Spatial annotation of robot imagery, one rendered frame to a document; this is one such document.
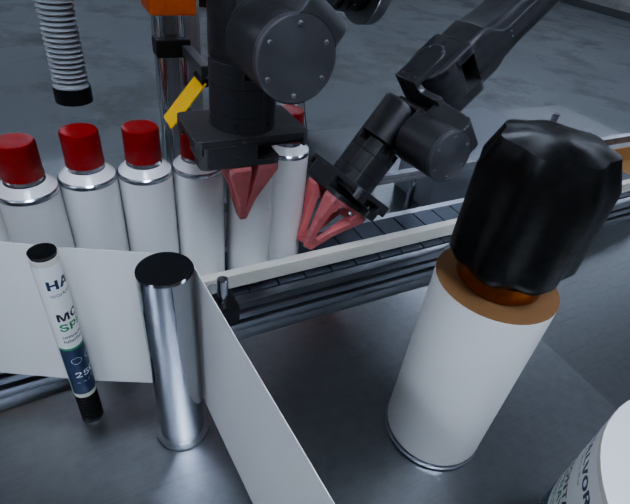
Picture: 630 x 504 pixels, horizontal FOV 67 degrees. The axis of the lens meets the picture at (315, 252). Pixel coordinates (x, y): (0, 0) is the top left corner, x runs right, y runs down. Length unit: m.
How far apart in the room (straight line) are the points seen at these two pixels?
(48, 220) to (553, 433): 0.52
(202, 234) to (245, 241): 0.05
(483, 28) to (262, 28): 0.34
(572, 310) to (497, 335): 0.45
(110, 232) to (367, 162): 0.29
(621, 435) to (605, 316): 0.45
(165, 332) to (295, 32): 0.21
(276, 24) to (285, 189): 0.27
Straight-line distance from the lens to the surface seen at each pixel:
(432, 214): 0.79
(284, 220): 0.57
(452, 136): 0.51
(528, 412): 0.55
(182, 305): 0.33
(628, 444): 0.37
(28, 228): 0.49
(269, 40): 0.32
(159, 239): 0.52
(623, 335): 0.80
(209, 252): 0.54
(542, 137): 0.31
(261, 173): 0.43
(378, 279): 0.67
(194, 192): 0.50
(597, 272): 0.90
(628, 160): 1.39
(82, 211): 0.50
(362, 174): 0.56
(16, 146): 0.46
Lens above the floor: 1.28
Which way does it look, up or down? 38 degrees down
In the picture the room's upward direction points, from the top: 8 degrees clockwise
